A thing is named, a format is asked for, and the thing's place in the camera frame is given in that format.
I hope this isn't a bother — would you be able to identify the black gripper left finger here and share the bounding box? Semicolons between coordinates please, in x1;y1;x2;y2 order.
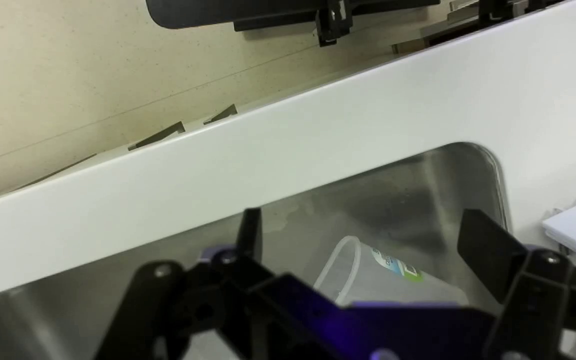
236;208;262;259

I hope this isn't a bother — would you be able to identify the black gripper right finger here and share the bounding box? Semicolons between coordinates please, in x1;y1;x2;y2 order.
458;209;529;302

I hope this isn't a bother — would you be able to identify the clear plastic container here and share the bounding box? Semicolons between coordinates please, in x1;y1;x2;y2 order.
314;235;468;305

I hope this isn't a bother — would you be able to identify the stainless steel sink basin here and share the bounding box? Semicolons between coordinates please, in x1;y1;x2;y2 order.
0;141;508;360

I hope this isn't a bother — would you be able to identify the black camera bar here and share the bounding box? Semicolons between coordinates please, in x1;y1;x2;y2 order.
144;0;440;46

